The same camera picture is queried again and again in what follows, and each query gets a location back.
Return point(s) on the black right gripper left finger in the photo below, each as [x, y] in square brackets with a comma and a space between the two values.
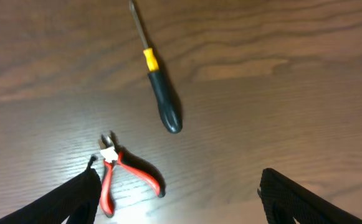
[75, 201]

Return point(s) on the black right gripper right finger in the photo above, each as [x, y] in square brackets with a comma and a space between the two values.
[286, 202]

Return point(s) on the red handled pliers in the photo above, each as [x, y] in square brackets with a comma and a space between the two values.
[115, 155]

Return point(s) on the black yellow screwdriver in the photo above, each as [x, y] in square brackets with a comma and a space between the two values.
[167, 108]

